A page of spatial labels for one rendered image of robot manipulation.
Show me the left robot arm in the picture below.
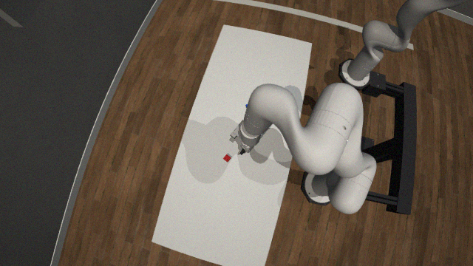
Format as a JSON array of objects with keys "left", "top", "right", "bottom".
[{"left": 230, "top": 83, "right": 376, "bottom": 214}]

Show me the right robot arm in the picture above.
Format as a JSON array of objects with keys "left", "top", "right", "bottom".
[{"left": 341, "top": 0, "right": 468, "bottom": 87}]

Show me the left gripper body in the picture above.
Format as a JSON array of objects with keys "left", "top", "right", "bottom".
[{"left": 241, "top": 142, "right": 254, "bottom": 153}]

